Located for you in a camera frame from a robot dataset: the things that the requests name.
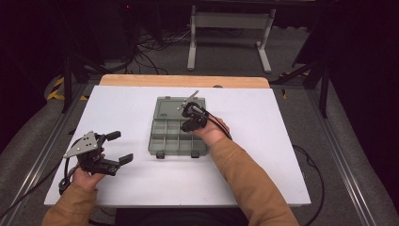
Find black tripod stand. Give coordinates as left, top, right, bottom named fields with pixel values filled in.
left=269, top=57, right=331, bottom=119
left=60, top=51, right=111, bottom=115

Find clear plastic compartment box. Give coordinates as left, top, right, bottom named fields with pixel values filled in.
left=148, top=95, right=210, bottom=160

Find aluminium floor rail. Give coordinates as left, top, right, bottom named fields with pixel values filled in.
left=0, top=83, right=99, bottom=226
left=305, top=89, right=379, bottom=226

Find person's right hand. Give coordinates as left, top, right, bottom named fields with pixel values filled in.
left=192, top=116, right=232, bottom=147

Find right hand-held gripper black cable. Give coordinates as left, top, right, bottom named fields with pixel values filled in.
left=200, top=109, right=326, bottom=226

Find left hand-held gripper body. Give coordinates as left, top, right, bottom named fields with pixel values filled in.
left=62, top=130, right=122, bottom=177

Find bundle of black floor cables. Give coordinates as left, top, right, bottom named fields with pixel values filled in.
left=103, top=26, right=193, bottom=76

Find left hand-held gripper black cable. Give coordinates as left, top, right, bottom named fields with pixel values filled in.
left=0, top=137, right=83, bottom=220

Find wooden table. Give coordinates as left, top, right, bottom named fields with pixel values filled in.
left=99, top=73, right=271, bottom=89

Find white table board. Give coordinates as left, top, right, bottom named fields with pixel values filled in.
left=43, top=85, right=312, bottom=209

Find yellow black floor tape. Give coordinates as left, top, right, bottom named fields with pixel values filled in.
left=46, top=76, right=89, bottom=102

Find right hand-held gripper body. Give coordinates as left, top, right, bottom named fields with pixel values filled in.
left=177, top=89, right=210, bottom=130

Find white metal stand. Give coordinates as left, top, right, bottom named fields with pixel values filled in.
left=186, top=4, right=277, bottom=73

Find hand-held gripper black cable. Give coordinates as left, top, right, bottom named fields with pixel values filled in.
left=0, top=137, right=83, bottom=220
left=200, top=109, right=326, bottom=226

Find person's left hand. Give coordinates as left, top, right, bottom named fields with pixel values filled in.
left=72, top=152, right=106, bottom=191

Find person's dark lap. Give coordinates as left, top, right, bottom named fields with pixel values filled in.
left=114, top=206, right=248, bottom=226

